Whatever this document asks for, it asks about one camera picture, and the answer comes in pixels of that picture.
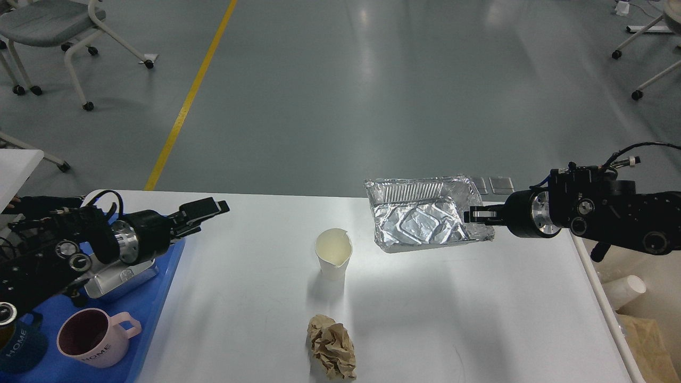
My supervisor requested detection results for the pink HOME mug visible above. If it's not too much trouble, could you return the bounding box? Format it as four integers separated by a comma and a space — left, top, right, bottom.
56, 308, 143, 369

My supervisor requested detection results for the brown paper ball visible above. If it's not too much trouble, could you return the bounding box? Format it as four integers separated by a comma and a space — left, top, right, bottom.
307, 314, 358, 380

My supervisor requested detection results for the brown paper in bin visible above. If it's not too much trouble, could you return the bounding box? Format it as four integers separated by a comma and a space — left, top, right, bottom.
617, 314, 679, 382

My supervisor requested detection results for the white paper cup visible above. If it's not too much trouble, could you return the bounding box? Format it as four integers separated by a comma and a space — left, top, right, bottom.
314, 228, 353, 280

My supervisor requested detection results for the white side table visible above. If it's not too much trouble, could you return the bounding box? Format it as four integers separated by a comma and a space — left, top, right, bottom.
1, 148, 44, 211

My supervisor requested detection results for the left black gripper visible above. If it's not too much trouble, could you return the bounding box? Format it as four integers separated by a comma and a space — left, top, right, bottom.
111, 198, 230, 265

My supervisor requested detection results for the metal floor plate left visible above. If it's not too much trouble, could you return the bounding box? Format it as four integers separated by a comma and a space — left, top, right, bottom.
470, 176, 489, 195

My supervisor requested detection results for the dark blue HOME mug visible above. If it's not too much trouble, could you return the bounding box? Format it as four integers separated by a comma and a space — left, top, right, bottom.
1, 311, 48, 374

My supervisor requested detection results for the white cup in bin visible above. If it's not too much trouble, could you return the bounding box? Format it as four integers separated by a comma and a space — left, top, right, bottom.
602, 276, 647, 310

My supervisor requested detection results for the grey office chair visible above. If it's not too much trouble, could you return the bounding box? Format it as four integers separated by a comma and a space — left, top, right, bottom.
1, 1, 155, 111

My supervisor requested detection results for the white chair base right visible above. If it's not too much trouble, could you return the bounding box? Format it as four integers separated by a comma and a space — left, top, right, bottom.
611, 0, 681, 101

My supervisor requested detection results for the blue plastic tray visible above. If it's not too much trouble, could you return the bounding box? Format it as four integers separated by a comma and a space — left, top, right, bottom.
2, 240, 184, 382

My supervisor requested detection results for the person in dark trousers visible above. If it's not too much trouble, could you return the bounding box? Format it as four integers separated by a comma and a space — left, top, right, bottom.
2, 196, 85, 220

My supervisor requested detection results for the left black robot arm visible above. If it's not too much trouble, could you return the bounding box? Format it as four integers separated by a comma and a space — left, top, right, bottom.
2, 190, 230, 327

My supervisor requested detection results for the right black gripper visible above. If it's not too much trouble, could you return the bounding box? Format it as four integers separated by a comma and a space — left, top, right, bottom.
463, 189, 561, 238

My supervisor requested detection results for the beige plastic bin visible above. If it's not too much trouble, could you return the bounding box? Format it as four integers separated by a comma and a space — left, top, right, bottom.
577, 240, 680, 382

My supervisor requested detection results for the aluminium foil container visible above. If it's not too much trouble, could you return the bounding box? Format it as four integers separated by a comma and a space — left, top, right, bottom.
364, 175, 495, 254

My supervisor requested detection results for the metal floor plate right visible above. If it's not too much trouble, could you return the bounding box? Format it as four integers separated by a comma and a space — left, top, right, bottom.
488, 176, 515, 195

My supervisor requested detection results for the metal floor plate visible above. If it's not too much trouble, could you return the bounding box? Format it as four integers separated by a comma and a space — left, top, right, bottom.
470, 176, 489, 195
488, 176, 515, 195

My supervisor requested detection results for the steel rectangular tray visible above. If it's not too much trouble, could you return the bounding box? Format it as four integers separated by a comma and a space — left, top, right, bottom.
84, 257, 159, 302

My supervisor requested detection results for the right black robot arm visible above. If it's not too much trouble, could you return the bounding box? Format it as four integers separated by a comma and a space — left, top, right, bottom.
463, 141, 680, 262

